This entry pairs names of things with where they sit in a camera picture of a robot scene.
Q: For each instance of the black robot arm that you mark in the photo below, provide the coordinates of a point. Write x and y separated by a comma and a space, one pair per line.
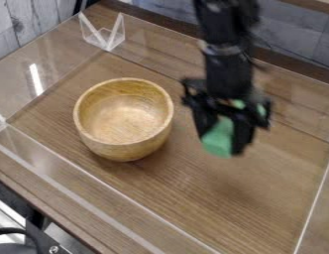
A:
225, 23

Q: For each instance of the clear acrylic corner bracket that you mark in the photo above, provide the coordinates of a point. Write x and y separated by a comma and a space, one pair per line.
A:
104, 38

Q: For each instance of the black metal table bracket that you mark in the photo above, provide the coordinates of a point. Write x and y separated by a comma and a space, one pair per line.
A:
44, 242

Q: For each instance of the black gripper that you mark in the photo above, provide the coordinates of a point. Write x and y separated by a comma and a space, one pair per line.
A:
227, 84

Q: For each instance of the green rectangular block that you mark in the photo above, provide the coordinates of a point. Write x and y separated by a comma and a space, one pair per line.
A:
219, 140

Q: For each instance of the round wooden bowl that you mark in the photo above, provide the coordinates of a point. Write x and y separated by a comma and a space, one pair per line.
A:
124, 117

